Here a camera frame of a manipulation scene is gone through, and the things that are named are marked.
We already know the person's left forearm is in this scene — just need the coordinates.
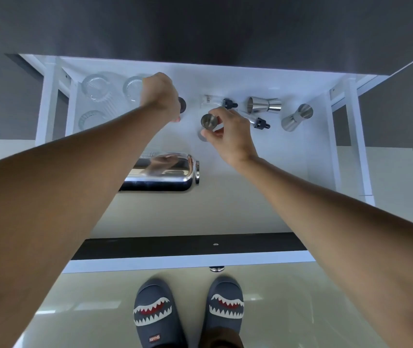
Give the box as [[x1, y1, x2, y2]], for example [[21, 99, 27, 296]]
[[0, 103, 172, 348]]

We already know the person's right hand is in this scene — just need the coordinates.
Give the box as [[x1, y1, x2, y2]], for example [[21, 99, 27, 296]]
[[202, 106, 260, 169]]

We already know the grey shark-print right slipper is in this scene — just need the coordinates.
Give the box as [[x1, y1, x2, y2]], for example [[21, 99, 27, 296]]
[[201, 275, 245, 348]]

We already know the white drawer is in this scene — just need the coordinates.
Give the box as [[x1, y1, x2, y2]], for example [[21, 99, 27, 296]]
[[19, 53, 389, 274]]

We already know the small steel cup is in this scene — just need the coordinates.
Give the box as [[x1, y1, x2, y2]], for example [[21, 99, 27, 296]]
[[201, 114, 220, 130]]

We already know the grey shark-print slipper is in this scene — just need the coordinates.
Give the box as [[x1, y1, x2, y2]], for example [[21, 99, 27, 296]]
[[133, 278, 189, 348], [201, 275, 245, 348]]

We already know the shiny steel tray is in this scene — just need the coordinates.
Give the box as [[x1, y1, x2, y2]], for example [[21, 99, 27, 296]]
[[118, 152, 201, 193]]

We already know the clear black-capped dropper bottle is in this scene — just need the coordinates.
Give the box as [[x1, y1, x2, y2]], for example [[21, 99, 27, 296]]
[[236, 109, 271, 130], [203, 94, 239, 109]]

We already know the person's right forearm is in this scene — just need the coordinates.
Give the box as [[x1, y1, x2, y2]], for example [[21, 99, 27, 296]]
[[233, 156, 413, 348]]

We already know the brown trouser leg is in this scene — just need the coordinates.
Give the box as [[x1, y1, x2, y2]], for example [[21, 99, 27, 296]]
[[206, 327, 244, 348]]

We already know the person's left hand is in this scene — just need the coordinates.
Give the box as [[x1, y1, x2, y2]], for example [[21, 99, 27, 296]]
[[140, 72, 183, 124]]

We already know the grey shark-print left slipper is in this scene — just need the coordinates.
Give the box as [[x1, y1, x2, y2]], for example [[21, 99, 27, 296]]
[[133, 278, 189, 348]]

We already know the clear ribbed drinking glass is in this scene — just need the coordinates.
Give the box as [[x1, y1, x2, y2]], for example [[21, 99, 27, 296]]
[[123, 74, 153, 104], [81, 72, 116, 104], [78, 110, 112, 131]]

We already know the steel double jigger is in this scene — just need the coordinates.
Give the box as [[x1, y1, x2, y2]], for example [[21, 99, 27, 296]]
[[280, 103, 314, 133], [247, 96, 283, 115]]

